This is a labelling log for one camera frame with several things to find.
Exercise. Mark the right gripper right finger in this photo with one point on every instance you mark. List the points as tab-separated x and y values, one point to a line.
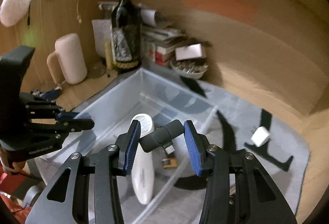
196	149

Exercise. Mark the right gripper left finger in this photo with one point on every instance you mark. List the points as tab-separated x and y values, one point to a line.
128	144

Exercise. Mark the clear plastic storage bin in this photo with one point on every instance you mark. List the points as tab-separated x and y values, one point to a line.
82	184

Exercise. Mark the white USB wall charger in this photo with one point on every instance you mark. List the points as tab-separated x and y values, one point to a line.
260	136

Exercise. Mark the small amber perfume bottle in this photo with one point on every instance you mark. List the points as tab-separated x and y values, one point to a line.
168	158

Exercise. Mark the white handheld device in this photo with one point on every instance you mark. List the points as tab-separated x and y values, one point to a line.
143	169

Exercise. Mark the grey mat with black letters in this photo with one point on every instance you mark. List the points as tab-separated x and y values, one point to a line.
231	141

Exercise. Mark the pink cylindrical humidifier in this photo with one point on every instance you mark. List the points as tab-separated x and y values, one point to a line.
66	63

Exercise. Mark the white bowl of trinkets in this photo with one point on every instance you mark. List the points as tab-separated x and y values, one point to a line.
189	68

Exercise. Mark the white card box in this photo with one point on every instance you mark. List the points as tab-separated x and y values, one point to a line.
194	51

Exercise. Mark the yellow tube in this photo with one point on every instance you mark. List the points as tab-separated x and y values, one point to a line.
108	55

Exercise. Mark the stack of books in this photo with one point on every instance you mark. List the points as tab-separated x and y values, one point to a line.
158	45

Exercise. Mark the white fluffy pompom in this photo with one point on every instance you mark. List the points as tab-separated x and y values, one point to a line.
12	11

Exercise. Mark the dark wine bottle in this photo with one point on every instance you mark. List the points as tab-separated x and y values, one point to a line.
126	23

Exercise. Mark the orange sticky note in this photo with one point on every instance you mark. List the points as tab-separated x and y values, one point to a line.
239	10

